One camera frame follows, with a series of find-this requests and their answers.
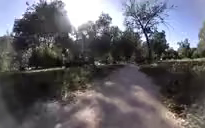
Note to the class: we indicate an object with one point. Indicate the grey dirt path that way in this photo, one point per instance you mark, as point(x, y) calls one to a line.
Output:
point(123, 100)

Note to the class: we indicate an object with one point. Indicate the grass verge with leaves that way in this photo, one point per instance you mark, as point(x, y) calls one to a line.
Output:
point(33, 90)
point(183, 83)

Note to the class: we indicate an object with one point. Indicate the bare thin tree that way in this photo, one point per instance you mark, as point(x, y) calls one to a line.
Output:
point(146, 30)

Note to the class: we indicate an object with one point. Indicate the wood of trees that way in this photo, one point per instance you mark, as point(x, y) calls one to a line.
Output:
point(56, 43)

